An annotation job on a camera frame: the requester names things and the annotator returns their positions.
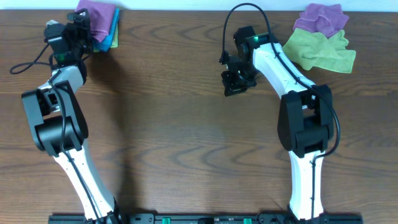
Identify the crumpled purple cloth at back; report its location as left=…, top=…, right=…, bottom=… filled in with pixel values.
left=292, top=3, right=349, bottom=39

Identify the crumpled green cloth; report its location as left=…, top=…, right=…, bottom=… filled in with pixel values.
left=282, top=29, right=356, bottom=73

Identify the purple microfiber cloth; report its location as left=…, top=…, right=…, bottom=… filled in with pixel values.
left=76, top=0, right=116, bottom=42

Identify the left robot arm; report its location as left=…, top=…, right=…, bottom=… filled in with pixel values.
left=21, top=9, right=124, bottom=223

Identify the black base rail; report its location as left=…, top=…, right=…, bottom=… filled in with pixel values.
left=48, top=212, right=364, bottom=224

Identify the green folded cloth under blue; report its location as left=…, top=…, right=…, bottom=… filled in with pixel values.
left=93, top=26, right=119, bottom=53

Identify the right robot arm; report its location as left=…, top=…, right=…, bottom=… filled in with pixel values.
left=220, top=26, right=333, bottom=223

